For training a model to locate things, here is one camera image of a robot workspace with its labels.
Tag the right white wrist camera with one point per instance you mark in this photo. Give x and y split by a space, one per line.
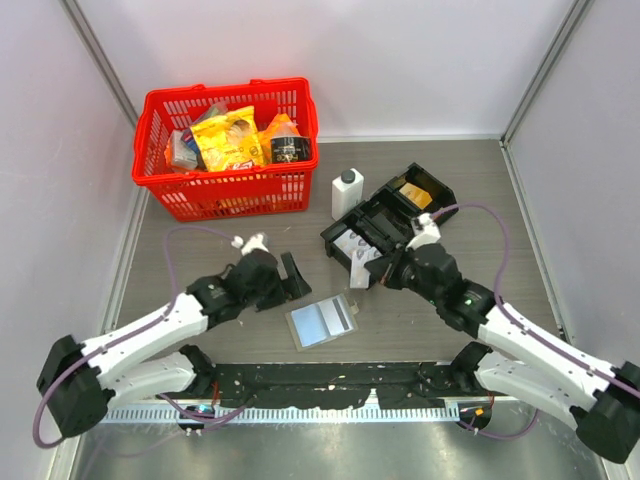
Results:
425 230

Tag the orange snack bag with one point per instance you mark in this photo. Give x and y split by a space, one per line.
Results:
280 126

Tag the grey green snack packet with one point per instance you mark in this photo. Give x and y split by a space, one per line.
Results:
178 156

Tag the white bottle grey cap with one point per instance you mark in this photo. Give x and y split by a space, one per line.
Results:
346 193

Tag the white slotted cable duct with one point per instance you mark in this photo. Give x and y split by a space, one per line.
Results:
155 413

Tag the black labelled jar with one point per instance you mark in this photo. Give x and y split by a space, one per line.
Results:
290 149

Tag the white card magnetic stripe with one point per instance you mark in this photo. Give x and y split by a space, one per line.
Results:
336 316

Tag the black compartment organizer tray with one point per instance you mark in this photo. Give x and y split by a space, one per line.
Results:
384 219

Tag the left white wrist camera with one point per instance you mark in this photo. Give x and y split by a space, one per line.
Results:
257 241

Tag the white card boxes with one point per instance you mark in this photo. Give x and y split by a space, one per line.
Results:
350 247

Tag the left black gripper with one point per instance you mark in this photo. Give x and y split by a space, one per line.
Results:
294 286

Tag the grey leather card holder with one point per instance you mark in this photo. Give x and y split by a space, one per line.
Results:
307 328

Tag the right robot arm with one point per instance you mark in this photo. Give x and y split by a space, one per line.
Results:
511 355

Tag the yellow chips bag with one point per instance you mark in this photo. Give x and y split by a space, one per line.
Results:
229 141

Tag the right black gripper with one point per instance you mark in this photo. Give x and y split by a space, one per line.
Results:
382 267

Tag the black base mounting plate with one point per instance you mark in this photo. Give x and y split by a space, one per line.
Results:
335 386

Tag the white patterned credit card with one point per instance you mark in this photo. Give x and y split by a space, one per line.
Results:
359 275

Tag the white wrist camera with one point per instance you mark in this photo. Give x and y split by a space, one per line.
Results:
257 241
425 230

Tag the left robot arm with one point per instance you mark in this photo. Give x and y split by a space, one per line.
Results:
81 382

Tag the red plastic shopping basket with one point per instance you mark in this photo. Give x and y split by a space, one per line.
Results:
203 195

